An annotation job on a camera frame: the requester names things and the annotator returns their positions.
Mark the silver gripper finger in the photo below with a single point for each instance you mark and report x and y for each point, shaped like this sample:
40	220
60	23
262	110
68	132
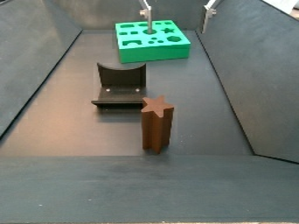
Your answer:
146	12
209	13

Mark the brown star-shaped block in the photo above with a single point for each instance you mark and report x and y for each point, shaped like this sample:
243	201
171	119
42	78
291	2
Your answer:
157	123

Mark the green shape sorter board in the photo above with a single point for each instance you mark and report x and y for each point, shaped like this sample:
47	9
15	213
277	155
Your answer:
165	44

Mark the black curved holder bracket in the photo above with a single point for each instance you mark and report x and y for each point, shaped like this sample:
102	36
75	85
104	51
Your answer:
122	85

